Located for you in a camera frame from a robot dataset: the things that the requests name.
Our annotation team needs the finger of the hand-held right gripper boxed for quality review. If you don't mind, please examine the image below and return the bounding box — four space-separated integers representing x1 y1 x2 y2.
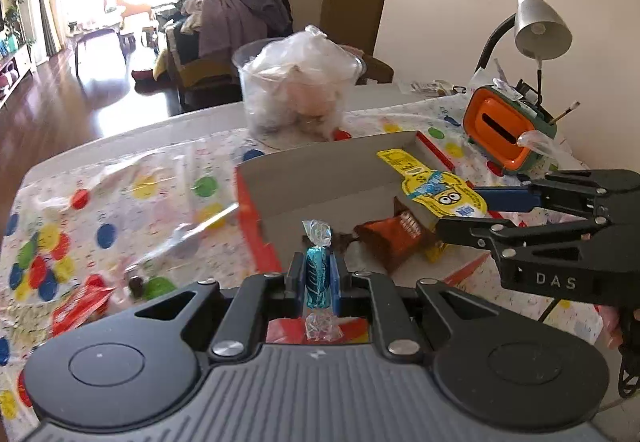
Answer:
434 215 610 257
472 168 640 223

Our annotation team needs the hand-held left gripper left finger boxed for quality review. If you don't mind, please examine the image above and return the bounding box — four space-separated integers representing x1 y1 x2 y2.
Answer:
132 252 307 364

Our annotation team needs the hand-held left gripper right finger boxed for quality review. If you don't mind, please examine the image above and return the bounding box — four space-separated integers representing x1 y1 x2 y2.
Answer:
330 252 502 364

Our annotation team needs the blue candy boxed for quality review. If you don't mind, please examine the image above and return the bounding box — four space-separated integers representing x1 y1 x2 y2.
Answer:
300 219 346 344

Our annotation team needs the yellow cartoon snack packet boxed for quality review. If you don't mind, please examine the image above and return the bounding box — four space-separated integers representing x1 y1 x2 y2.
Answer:
376 148 489 221

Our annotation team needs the reddish brown snack packet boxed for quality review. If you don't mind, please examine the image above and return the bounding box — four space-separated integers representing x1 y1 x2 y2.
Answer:
354 209 442 273

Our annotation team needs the red cardboard box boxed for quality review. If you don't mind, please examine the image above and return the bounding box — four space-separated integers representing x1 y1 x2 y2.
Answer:
234 131 501 347

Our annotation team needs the clear plastic bag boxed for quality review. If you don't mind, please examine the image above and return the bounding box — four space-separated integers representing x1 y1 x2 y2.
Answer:
517 129 559 159

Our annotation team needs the orange green desktop organizer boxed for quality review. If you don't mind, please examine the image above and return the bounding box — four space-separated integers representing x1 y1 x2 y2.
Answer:
462 82 559 175

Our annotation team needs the white printed paper packet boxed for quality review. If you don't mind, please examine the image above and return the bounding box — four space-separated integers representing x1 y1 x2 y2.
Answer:
400 79 472 98

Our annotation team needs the grey desk lamp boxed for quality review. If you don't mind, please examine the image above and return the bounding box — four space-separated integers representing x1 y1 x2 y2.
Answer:
474 0 574 88

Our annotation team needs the clear plastic sheet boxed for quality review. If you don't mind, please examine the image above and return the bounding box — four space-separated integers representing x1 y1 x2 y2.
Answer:
30 142 242 275

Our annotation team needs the clear plastic container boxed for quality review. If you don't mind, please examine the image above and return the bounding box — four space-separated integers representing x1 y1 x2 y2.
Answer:
231 38 368 143

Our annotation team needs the white plastic bag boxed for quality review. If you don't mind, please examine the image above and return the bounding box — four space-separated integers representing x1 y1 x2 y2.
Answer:
247 25 362 133

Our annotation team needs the chair with piled clothes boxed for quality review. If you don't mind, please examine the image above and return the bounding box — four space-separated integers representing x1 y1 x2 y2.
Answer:
155 0 297 113

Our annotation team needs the bright red snack packet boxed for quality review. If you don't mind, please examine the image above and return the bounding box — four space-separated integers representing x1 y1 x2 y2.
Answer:
50 274 117 338

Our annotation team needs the pile of clothes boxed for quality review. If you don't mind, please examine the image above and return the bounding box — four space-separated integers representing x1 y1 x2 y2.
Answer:
180 0 294 61

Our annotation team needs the coffee table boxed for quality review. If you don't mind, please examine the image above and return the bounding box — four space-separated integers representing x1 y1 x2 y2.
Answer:
67 6 137 68

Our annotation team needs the wooden television cabinet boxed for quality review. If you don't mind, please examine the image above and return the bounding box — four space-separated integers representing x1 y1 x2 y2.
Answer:
0 44 37 111

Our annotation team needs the black cable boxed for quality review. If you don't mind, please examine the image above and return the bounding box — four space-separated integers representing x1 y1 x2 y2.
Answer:
617 307 640 399

